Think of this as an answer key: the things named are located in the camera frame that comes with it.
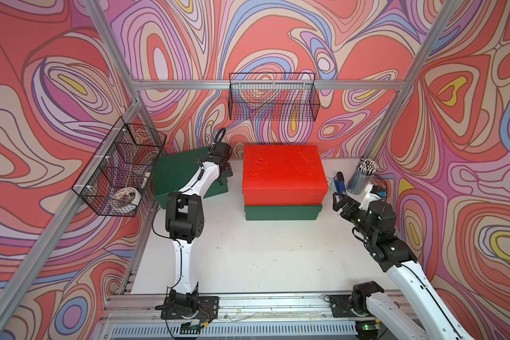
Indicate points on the tape roll in basket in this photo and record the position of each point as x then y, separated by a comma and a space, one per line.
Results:
125, 200

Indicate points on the black wire basket back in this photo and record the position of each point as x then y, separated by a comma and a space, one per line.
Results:
273, 96

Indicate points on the blue black stapler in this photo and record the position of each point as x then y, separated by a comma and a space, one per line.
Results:
339, 183

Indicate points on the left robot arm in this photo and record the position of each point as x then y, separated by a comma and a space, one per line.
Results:
184, 221

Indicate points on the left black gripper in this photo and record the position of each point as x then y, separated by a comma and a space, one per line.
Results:
228, 170

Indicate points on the green shoebox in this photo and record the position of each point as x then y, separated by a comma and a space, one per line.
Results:
282, 212
172, 172

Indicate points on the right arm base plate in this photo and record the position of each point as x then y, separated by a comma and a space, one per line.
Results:
347, 305

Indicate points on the black wire basket left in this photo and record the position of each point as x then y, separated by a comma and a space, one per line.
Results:
126, 157

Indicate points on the red shoebox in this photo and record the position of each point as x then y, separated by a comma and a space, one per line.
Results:
283, 175

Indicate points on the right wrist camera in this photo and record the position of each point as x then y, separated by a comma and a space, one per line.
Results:
373, 193

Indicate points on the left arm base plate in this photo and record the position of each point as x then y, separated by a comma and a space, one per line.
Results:
188, 307

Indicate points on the black wire basket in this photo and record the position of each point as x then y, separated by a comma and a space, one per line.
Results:
126, 157
273, 96

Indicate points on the mesh cup of pencils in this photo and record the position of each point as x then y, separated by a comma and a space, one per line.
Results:
362, 174

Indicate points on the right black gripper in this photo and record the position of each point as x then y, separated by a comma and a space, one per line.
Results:
352, 205

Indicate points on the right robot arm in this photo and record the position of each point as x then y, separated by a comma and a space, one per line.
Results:
399, 263

